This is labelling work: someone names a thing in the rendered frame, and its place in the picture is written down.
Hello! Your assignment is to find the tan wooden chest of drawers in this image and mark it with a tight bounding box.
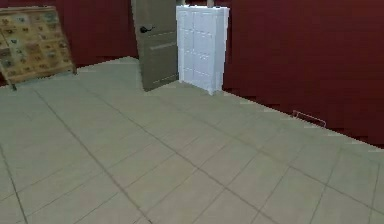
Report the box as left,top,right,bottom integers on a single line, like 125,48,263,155
0,5,78,92

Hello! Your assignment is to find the white panelled cupboard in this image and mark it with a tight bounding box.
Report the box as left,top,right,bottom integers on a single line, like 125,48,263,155
175,4,231,96

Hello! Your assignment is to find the grey-brown room door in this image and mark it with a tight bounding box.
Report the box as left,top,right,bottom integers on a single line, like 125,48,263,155
130,0,180,92

